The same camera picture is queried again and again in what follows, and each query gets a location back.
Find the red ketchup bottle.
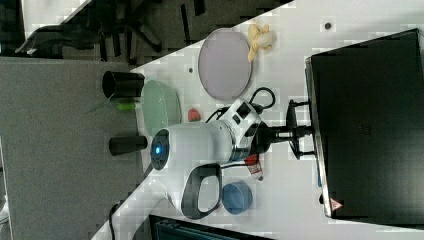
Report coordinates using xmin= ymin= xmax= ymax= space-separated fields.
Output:
xmin=244 ymin=154 xmax=263 ymax=181

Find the black cylinder post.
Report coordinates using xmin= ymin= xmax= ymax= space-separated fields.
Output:
xmin=108 ymin=136 xmax=148 ymax=156

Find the black cylinder cup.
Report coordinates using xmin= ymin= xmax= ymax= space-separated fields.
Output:
xmin=102 ymin=71 xmax=145 ymax=98

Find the blue bowl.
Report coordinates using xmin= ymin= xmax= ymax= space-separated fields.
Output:
xmin=221 ymin=181 xmax=253 ymax=215

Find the round grey plate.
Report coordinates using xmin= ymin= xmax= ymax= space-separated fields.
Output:
xmin=198 ymin=28 xmax=252 ymax=101

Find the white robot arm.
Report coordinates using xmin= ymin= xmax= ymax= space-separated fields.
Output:
xmin=149 ymin=98 xmax=313 ymax=220

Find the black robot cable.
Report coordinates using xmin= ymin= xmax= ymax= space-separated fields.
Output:
xmin=204 ymin=87 xmax=277 ymax=124

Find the red toy strawberry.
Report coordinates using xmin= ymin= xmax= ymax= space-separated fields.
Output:
xmin=188 ymin=108 xmax=201 ymax=122

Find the yellow plush toy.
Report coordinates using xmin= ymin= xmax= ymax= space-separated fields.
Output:
xmin=248 ymin=20 xmax=277 ymax=62

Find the green toy fruit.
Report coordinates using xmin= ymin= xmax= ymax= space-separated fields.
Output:
xmin=117 ymin=102 xmax=137 ymax=111

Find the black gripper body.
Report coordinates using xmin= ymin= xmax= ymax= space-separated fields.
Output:
xmin=250 ymin=122 xmax=284 ymax=154

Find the green oval colander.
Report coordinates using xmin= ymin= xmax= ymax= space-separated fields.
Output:
xmin=141 ymin=80 xmax=182 ymax=136

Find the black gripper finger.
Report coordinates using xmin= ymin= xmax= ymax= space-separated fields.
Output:
xmin=283 ymin=126 xmax=313 ymax=142

